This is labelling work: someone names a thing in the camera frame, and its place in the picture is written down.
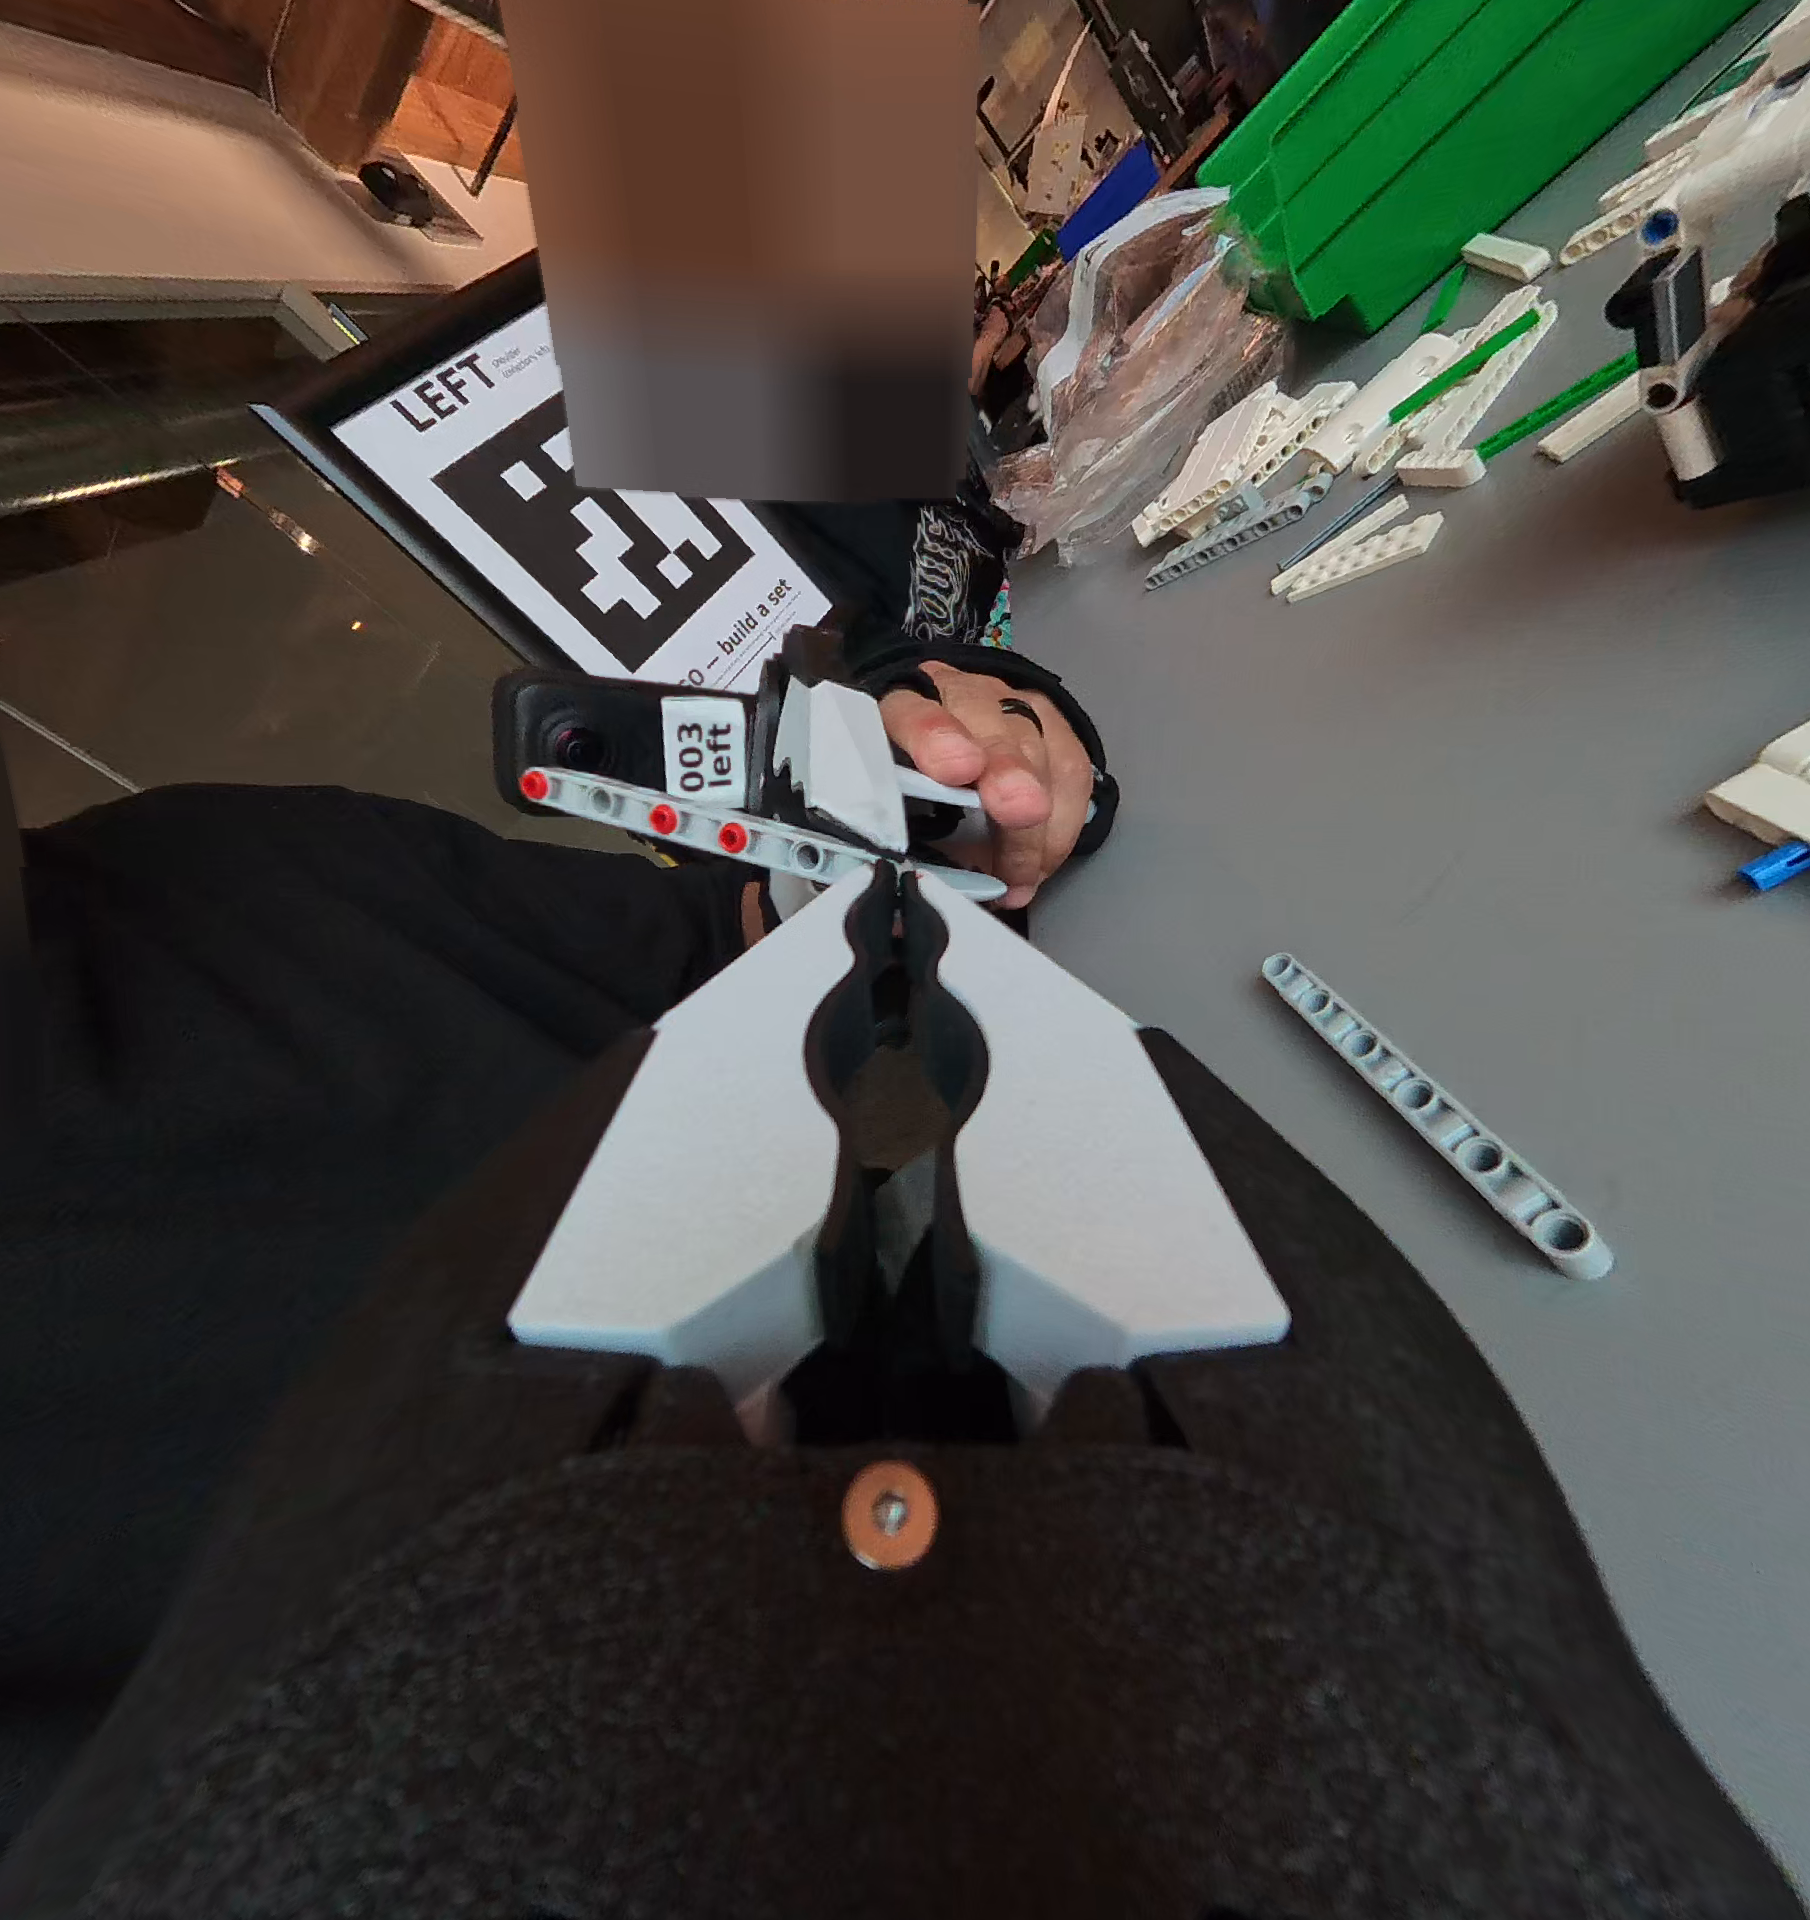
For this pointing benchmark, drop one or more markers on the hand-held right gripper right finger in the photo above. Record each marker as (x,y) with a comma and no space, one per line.
(1100,1185)

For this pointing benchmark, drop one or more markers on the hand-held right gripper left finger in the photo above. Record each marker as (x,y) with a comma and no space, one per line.
(694,1185)

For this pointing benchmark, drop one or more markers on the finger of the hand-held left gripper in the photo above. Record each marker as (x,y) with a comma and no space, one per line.
(935,789)
(845,765)

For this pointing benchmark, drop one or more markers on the grey lego beam with red pins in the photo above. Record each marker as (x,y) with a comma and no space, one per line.
(613,807)

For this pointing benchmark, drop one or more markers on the plain grey lego beam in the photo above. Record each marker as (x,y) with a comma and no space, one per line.
(1430,1119)

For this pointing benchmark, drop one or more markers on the pile of white lego pieces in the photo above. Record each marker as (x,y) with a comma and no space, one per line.
(1265,450)

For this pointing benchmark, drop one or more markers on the green lego axle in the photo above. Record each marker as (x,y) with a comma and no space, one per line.
(1460,371)
(1559,405)
(1445,301)

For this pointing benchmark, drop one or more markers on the white green lego truck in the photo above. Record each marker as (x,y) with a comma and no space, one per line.
(1744,390)

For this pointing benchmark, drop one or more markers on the person's left hand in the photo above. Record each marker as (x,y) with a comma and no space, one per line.
(1003,750)

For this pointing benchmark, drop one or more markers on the clear plastic bag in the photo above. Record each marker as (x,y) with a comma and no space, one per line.
(1145,344)

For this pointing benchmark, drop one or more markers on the black device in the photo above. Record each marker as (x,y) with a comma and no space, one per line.
(395,189)

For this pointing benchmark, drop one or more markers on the blue box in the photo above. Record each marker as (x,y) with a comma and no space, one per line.
(1112,195)

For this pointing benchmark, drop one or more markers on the green plastic tray stack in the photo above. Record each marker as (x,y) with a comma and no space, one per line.
(1415,151)

